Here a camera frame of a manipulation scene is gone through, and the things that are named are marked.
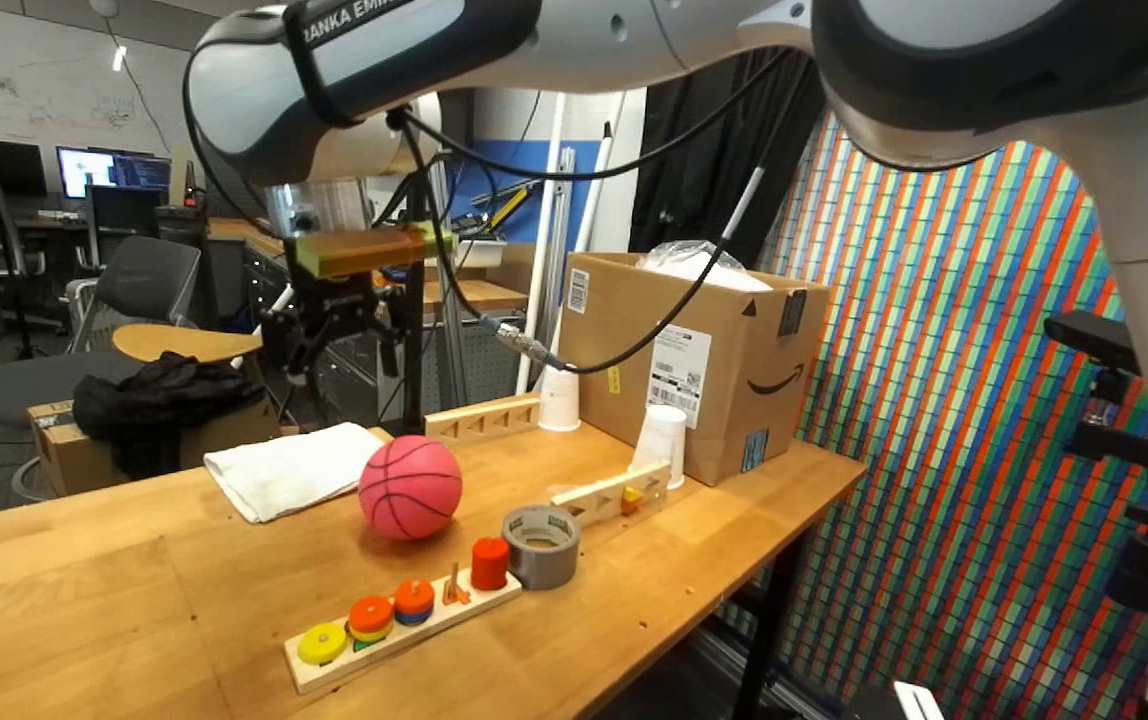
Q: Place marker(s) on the yellow ring stack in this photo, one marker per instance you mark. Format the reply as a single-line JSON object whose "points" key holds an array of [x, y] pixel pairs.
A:
{"points": [[322, 644]]}

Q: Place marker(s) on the brown cardboard box on floor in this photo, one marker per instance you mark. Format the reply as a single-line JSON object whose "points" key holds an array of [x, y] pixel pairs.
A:
{"points": [[78, 462]]}

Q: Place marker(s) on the large cardboard shipping box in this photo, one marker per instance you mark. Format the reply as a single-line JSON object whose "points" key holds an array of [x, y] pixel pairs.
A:
{"points": [[733, 360]]}

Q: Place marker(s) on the black bag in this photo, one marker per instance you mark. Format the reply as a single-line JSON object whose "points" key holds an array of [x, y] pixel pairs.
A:
{"points": [[151, 413]]}

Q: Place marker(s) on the computer monitor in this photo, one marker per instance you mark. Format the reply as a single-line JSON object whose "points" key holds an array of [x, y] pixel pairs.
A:
{"points": [[85, 171]]}

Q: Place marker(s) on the white folded towel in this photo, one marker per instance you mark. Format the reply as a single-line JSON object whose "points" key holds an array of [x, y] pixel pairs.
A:
{"points": [[279, 477]]}

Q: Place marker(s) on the orange green ring stack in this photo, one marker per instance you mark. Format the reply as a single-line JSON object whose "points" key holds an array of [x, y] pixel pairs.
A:
{"points": [[369, 620]]}

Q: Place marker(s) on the far wooden block rail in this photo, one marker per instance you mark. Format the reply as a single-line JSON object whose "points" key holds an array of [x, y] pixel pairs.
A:
{"points": [[472, 423]]}

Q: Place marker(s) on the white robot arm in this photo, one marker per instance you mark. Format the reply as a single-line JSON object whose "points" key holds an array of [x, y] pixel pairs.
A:
{"points": [[274, 95]]}

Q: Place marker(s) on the white plastic cup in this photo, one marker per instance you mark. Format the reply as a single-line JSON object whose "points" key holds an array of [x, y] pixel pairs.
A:
{"points": [[660, 443], [556, 403]]}

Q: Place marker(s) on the orange blue ring stack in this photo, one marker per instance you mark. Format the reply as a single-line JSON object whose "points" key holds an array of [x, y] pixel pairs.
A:
{"points": [[415, 603]]}

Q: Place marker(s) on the black office chair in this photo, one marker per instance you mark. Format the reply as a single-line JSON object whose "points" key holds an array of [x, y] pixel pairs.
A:
{"points": [[147, 277]]}

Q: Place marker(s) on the far white plastic cup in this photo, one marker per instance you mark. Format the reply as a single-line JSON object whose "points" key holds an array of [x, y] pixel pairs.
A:
{"points": [[556, 403]]}

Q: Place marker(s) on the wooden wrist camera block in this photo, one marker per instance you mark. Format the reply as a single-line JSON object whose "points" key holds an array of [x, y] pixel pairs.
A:
{"points": [[348, 254]]}

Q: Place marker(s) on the grey duct tape roll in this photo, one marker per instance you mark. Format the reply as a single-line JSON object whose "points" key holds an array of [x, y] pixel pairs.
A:
{"points": [[540, 545]]}

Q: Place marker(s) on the red ring stack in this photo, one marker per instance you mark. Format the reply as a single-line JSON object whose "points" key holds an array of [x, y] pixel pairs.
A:
{"points": [[491, 563]]}

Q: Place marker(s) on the pink basketball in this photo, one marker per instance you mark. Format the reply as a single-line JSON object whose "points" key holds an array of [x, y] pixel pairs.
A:
{"points": [[411, 491]]}

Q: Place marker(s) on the wooden ring stacker board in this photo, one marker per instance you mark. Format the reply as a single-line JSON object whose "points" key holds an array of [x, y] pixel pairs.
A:
{"points": [[459, 603]]}

